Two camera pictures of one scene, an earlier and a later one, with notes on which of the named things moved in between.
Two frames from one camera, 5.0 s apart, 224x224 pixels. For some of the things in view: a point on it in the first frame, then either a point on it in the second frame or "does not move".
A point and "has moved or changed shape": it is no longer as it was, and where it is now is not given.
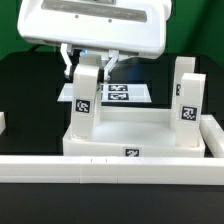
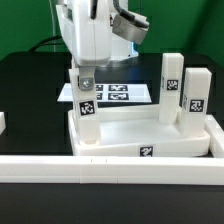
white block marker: x=183 y=65 has moved or changed shape
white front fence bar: x=111 y=170 does not move
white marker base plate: x=114 y=93 does not move
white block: x=85 y=112 has moved or changed shape
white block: x=2 y=122 does not move
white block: x=189 y=110 has moved or changed shape
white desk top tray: x=131 y=132 has moved or changed shape
